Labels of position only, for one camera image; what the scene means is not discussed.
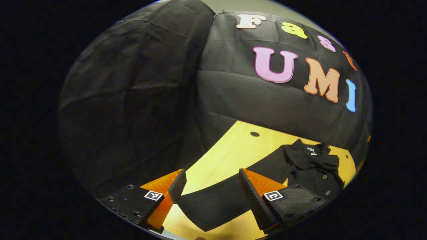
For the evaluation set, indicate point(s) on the black backdrop cloth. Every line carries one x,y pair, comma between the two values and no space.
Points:
133,100

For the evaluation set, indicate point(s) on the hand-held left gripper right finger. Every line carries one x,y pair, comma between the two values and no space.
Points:
253,201

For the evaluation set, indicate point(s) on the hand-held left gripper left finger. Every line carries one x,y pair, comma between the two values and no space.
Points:
178,188

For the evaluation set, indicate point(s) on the black button shirt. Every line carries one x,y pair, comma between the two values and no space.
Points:
300,160

